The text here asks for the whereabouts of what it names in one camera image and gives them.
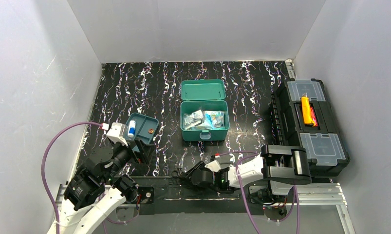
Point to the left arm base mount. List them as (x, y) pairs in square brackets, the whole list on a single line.
[(145, 195)]

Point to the clear bag of packets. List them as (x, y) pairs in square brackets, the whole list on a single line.
[(193, 119)]

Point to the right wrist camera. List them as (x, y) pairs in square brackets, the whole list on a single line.
[(217, 165)]

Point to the teal insert tray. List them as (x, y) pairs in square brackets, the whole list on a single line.
[(146, 127)]

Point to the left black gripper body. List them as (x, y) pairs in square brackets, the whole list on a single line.
[(139, 147)]

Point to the orange tool in toolbox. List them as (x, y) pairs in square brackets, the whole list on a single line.
[(306, 111)]

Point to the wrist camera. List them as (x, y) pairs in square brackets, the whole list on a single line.
[(116, 133), (217, 165)]

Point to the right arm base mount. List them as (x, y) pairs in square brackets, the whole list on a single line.
[(265, 196)]

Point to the teal medicine box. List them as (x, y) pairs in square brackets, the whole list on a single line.
[(207, 95)]

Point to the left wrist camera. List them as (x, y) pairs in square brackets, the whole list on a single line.
[(116, 133)]

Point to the blue white pouch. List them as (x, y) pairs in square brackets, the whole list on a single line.
[(214, 119)]

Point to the small scissors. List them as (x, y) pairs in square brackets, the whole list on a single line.
[(179, 166)]

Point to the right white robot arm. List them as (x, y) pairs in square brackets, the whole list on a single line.
[(282, 166)]

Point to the black tool box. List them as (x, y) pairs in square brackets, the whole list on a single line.
[(326, 153)]

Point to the white ointment tube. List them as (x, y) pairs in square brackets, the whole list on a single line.
[(131, 129)]

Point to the aluminium frame rail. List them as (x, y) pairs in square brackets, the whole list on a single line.
[(165, 196)]

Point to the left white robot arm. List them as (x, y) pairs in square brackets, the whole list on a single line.
[(97, 189)]

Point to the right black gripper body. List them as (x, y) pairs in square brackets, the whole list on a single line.
[(197, 175)]

